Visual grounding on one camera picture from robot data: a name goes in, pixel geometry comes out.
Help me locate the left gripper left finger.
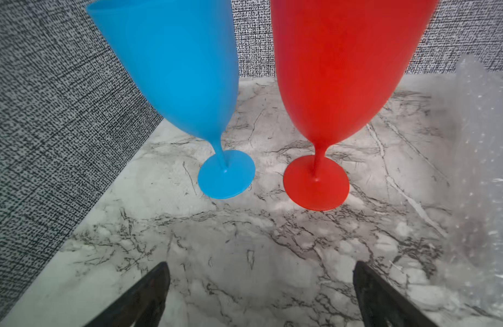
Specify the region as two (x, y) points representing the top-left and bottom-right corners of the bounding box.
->
(86, 262), (171, 327)

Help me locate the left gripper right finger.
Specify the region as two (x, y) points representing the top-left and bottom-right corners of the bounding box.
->
(353, 261), (438, 327)

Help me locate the clear bubble wrap sheet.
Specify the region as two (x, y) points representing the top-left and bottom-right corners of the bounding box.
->
(450, 54), (503, 316)

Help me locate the red wine glass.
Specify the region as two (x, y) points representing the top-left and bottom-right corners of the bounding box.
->
(270, 1), (438, 211)

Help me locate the blue wine glass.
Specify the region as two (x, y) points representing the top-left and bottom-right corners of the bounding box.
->
(86, 1), (255, 199)

